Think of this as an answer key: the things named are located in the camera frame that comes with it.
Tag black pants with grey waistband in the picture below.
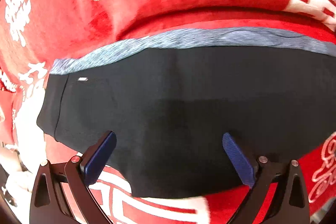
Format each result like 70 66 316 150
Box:
37 27 335 198

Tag red blanket with white characters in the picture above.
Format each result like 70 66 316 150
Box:
1 0 335 223

